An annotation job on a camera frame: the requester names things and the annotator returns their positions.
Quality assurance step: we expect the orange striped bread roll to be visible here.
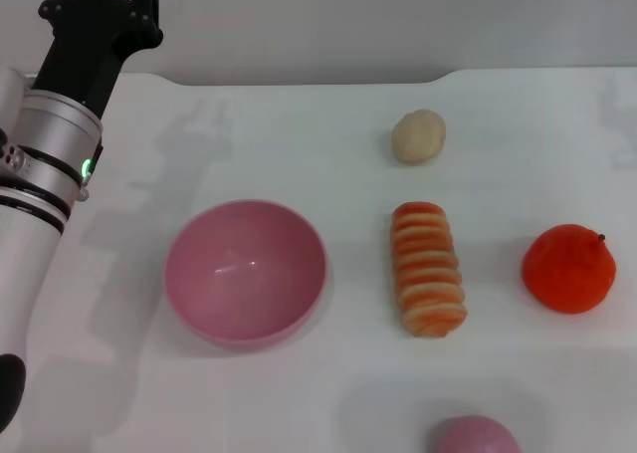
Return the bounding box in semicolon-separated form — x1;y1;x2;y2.
390;201;469;340

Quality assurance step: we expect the pink plastic bowl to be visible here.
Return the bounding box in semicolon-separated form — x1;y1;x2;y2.
163;199;328;350

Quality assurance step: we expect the pink round bread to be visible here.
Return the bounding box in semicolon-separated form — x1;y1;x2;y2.
432;415;523;453

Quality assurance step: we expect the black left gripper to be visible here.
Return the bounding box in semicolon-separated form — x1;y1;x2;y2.
32;0;164;121

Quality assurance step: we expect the beige round bread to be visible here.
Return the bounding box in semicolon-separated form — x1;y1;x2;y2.
390;108;448;165

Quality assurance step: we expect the orange red pear-shaped bread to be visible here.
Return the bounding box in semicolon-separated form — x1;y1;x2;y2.
521;223;618;316

